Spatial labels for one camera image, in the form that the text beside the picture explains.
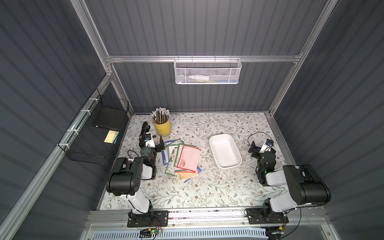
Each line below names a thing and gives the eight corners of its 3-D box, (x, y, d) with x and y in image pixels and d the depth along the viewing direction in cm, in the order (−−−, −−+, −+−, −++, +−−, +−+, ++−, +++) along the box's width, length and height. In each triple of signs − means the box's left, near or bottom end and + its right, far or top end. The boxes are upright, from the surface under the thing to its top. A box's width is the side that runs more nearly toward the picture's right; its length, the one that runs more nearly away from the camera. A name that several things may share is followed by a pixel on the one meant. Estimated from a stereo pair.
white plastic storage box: (216, 172, 91) (217, 168, 86) (207, 140, 106) (208, 135, 101) (242, 168, 93) (245, 163, 88) (230, 137, 108) (231, 132, 103)
